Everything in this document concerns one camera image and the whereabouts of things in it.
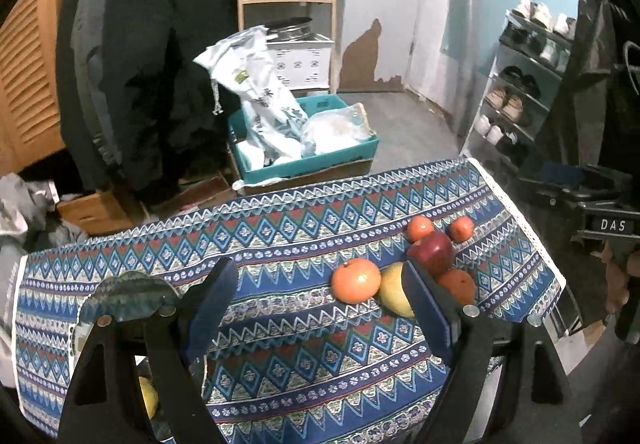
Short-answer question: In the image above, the dark orange tangerine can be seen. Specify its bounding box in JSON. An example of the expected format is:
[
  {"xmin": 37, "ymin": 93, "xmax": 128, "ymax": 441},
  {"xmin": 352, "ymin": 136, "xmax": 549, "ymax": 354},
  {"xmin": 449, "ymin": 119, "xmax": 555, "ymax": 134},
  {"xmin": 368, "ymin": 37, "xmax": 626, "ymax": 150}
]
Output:
[{"xmin": 436, "ymin": 268, "xmax": 476, "ymax": 305}]

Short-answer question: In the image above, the red apple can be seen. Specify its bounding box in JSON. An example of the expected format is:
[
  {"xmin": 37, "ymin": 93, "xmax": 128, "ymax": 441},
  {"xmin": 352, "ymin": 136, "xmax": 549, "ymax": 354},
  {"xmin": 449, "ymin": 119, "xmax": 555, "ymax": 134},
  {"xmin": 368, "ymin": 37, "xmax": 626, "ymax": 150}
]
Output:
[{"xmin": 407, "ymin": 230, "xmax": 454, "ymax": 277}]

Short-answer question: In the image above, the large orange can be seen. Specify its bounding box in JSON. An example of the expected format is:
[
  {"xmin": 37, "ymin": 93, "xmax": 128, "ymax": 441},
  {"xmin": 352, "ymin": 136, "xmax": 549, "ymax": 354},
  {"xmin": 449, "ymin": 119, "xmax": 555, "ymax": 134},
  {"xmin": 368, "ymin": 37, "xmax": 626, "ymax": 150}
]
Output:
[{"xmin": 331, "ymin": 259, "xmax": 382, "ymax": 304}]

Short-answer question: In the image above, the right hand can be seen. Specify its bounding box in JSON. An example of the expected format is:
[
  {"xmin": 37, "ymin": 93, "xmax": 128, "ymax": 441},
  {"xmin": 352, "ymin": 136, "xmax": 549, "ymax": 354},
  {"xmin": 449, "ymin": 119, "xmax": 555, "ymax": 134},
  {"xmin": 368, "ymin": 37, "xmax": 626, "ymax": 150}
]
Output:
[{"xmin": 600, "ymin": 242, "xmax": 629, "ymax": 314}]

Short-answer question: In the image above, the yellow fruit in bowl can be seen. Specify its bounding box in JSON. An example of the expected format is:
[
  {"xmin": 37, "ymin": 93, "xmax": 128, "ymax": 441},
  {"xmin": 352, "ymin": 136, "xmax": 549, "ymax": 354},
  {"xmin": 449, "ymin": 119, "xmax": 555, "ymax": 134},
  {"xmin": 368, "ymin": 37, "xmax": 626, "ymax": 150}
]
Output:
[{"xmin": 139, "ymin": 377, "xmax": 160, "ymax": 419}]

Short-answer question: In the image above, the glass bowl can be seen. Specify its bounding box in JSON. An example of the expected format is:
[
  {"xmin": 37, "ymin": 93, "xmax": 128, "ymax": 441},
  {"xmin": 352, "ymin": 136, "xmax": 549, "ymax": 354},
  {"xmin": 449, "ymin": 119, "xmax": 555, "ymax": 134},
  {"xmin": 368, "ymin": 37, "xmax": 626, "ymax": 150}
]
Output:
[{"xmin": 71, "ymin": 270, "xmax": 208, "ymax": 425}]

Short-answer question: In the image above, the small orange tangerine right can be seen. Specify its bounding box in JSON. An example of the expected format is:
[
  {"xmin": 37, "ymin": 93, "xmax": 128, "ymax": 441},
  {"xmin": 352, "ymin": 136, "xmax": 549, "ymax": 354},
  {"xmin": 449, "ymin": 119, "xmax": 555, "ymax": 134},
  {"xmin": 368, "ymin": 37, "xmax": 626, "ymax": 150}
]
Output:
[{"xmin": 448, "ymin": 215, "xmax": 475, "ymax": 243}]

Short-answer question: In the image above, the small orange tangerine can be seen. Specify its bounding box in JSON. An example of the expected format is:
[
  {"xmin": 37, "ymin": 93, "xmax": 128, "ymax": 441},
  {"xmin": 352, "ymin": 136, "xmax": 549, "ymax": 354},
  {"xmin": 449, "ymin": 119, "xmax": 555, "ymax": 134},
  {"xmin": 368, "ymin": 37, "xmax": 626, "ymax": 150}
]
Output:
[
  {"xmin": 406, "ymin": 215, "xmax": 434, "ymax": 243},
  {"xmin": 448, "ymin": 215, "xmax": 475, "ymax": 243}
]

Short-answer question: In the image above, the yellow mango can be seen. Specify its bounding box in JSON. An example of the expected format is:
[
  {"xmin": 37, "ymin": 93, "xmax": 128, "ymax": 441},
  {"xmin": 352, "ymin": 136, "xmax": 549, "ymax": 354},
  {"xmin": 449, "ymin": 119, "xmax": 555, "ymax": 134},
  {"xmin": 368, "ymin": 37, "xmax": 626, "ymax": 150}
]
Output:
[{"xmin": 378, "ymin": 262, "xmax": 414, "ymax": 318}]

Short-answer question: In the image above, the white shoe rack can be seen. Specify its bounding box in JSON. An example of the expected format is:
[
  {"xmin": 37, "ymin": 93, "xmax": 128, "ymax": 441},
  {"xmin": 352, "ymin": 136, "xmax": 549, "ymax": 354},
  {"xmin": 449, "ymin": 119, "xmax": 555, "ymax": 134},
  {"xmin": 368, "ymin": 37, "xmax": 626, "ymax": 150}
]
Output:
[{"xmin": 460, "ymin": 0, "xmax": 576, "ymax": 172}]

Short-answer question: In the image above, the wooden crate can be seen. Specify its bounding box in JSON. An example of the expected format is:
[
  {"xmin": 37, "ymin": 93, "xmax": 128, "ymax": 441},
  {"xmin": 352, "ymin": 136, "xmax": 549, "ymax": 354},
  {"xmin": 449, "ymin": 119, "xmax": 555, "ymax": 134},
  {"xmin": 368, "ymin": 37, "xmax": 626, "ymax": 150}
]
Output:
[{"xmin": 56, "ymin": 188, "xmax": 146, "ymax": 236}]

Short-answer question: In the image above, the grey crumpled cloth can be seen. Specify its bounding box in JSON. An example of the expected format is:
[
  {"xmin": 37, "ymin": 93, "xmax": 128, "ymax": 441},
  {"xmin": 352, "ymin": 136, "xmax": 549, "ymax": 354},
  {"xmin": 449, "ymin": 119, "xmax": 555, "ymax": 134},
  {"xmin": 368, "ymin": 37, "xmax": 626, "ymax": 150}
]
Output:
[{"xmin": 1, "ymin": 173, "xmax": 89, "ymax": 252}]

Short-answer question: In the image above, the blue patterned tablecloth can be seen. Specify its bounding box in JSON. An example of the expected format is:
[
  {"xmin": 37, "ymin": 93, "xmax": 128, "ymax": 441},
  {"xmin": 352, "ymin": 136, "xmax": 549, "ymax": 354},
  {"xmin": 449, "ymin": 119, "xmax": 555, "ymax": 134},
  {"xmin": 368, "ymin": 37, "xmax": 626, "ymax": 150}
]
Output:
[{"xmin": 12, "ymin": 159, "xmax": 566, "ymax": 443}]

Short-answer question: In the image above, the clear plastic bag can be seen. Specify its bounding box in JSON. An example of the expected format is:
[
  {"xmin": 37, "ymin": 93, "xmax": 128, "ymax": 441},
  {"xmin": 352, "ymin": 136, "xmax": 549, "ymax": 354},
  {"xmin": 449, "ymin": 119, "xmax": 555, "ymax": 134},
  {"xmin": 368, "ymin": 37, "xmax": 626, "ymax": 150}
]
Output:
[{"xmin": 300, "ymin": 102, "xmax": 376, "ymax": 157}]

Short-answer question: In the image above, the wooden louvered door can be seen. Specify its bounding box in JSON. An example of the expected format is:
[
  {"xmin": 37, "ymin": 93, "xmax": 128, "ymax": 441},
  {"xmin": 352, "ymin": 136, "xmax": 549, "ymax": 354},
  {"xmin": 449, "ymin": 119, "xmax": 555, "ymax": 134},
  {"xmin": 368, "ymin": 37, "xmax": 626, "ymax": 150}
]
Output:
[{"xmin": 1, "ymin": 0, "xmax": 65, "ymax": 174}]

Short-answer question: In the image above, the teal cardboard box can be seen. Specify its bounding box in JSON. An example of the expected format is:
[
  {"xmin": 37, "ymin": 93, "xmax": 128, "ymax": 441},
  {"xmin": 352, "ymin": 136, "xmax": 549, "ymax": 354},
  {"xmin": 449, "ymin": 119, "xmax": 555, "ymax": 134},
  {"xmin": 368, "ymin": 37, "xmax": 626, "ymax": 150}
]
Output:
[{"xmin": 228, "ymin": 94, "xmax": 378, "ymax": 185}]

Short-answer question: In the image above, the white rice bag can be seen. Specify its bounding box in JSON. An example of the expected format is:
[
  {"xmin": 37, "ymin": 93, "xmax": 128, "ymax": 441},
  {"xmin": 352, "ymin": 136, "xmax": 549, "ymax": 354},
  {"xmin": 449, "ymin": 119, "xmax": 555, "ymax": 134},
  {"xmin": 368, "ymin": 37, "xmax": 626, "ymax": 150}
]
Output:
[{"xmin": 194, "ymin": 26, "xmax": 308, "ymax": 160}]

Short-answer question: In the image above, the white patterned storage box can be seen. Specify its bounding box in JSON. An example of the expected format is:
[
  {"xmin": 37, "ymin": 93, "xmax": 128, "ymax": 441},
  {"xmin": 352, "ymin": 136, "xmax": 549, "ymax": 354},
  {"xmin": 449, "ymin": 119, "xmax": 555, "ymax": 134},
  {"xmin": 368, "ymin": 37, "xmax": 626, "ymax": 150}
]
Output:
[{"xmin": 267, "ymin": 34, "xmax": 334, "ymax": 90}]

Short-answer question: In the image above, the dark pan on shelf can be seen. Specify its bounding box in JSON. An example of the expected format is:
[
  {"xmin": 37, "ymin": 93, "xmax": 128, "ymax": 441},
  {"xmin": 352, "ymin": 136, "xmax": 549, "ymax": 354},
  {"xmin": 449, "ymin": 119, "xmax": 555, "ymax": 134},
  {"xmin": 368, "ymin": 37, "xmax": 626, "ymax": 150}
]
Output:
[{"xmin": 265, "ymin": 17, "xmax": 312, "ymax": 42}]

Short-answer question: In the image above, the black hanging jacket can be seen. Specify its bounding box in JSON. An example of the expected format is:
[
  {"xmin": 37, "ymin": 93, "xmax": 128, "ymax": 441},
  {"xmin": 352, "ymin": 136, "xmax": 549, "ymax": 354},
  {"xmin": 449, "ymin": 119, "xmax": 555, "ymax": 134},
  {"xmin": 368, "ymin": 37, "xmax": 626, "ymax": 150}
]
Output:
[{"xmin": 55, "ymin": 0, "xmax": 240, "ymax": 204}]

